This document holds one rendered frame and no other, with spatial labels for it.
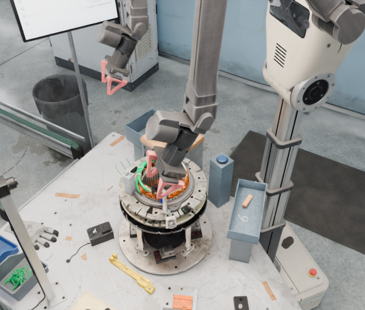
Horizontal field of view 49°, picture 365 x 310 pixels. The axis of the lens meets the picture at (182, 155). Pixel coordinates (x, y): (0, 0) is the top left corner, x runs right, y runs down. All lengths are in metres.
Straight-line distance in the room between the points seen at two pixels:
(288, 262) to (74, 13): 1.72
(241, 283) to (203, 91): 0.90
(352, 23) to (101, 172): 1.36
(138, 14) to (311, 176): 2.14
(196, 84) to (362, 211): 2.28
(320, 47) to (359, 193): 2.03
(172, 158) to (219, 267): 0.73
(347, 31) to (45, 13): 1.52
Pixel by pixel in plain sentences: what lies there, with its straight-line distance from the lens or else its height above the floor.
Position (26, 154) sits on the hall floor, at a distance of 3.40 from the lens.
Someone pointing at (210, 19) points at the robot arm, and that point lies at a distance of 0.82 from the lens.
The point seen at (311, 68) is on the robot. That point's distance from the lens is 1.27.
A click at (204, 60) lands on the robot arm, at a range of 0.85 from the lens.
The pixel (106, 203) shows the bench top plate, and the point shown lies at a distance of 1.83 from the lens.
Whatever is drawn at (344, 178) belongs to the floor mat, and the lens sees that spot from 3.20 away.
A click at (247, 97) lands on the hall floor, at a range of 3.83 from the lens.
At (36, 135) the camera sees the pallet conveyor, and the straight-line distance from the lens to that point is 2.37.
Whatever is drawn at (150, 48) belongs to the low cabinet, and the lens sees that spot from 3.92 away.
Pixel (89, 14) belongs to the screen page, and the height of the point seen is 1.30.
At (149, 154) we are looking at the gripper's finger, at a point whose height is 1.45.
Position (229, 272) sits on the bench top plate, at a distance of 1.61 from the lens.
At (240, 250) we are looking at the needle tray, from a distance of 1.57.
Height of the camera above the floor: 2.16
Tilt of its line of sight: 43 degrees down
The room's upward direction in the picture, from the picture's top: straight up
